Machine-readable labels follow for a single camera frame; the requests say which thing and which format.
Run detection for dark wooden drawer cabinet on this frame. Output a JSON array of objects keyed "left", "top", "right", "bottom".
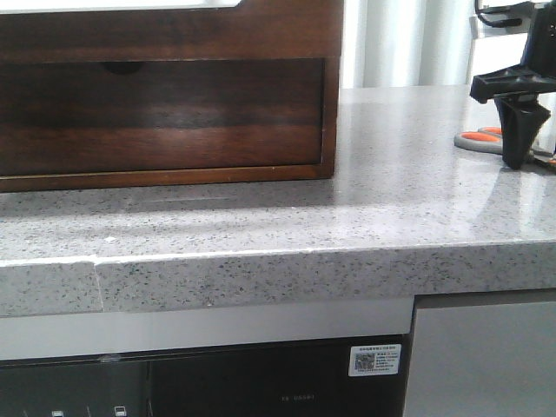
[{"left": 1, "top": 1, "right": 344, "bottom": 192}]

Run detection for wooden drawer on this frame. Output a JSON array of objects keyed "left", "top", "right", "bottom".
[{"left": 1, "top": 59, "right": 322, "bottom": 175}]

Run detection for black glass built-in appliance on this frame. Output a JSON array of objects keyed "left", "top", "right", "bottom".
[{"left": 1, "top": 334, "right": 409, "bottom": 416}]

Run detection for white sheer curtain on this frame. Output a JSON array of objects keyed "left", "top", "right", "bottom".
[{"left": 340, "top": 1, "right": 527, "bottom": 89}]

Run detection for orange grey scissors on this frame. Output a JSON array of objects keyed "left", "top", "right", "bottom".
[{"left": 453, "top": 126, "right": 555, "bottom": 167}]

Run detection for white QR code sticker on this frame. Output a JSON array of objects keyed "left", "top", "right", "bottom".
[{"left": 348, "top": 343, "right": 402, "bottom": 377}]

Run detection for grey cabinet door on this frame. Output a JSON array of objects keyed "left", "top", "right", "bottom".
[{"left": 404, "top": 290, "right": 555, "bottom": 416}]

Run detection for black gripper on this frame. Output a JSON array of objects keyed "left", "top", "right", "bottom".
[{"left": 470, "top": 1, "right": 555, "bottom": 169}]

